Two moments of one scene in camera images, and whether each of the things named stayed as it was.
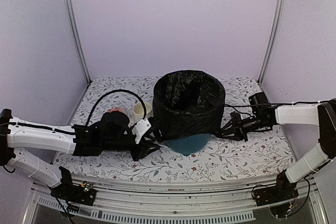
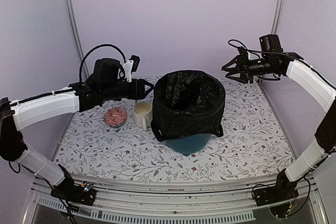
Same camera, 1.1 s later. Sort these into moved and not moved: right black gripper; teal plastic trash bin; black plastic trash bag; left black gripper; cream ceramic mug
Moved: left black gripper; right black gripper
Not moved: teal plastic trash bin; cream ceramic mug; black plastic trash bag
